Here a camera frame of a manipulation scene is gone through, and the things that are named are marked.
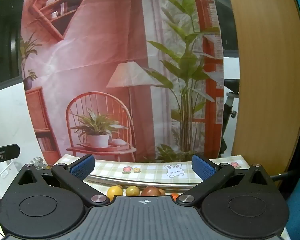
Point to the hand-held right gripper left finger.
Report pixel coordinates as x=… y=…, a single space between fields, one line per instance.
x=82 y=166

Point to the yellow lemon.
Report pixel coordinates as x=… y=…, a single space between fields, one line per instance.
x=115 y=192

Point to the white plastic crate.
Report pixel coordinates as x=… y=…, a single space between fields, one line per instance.
x=7 y=178

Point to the yellow-green round fruit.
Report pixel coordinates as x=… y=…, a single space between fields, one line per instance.
x=133 y=191

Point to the small brown longan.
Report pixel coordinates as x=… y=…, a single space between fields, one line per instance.
x=162 y=192

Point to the printed room scene backdrop cloth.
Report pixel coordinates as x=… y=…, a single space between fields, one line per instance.
x=90 y=55

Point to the large brown-red round fruit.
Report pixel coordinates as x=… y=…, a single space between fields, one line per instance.
x=151 y=191

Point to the checkered bunny print tablecloth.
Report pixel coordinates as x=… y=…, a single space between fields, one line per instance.
x=145 y=172

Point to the wooden board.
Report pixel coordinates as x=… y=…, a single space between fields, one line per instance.
x=265 y=80

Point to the dark window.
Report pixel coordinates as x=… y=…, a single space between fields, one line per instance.
x=5 y=42

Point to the orange mandarin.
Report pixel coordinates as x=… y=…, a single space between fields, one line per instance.
x=174 y=195

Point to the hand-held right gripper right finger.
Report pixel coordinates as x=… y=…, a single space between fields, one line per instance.
x=202 y=166

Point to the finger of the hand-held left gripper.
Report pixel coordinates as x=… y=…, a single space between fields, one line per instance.
x=7 y=151

